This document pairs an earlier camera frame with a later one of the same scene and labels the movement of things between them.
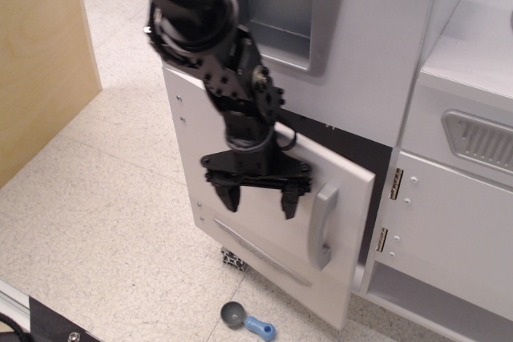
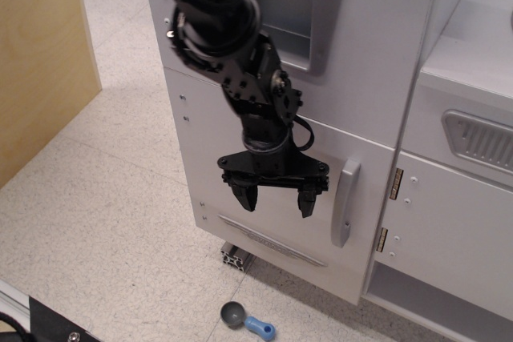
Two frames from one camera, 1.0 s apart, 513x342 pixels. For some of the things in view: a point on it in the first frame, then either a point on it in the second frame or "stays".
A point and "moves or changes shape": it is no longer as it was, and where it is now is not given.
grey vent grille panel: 479,140 stays
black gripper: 262,167 → 246,171
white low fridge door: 311,259 moves or changes shape
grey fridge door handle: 324,205 → 343,201
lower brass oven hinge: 381,239 stays
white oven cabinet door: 451,227 stays
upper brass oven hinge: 396,185 stays
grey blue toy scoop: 233,315 stays
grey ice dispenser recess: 294,10 stays
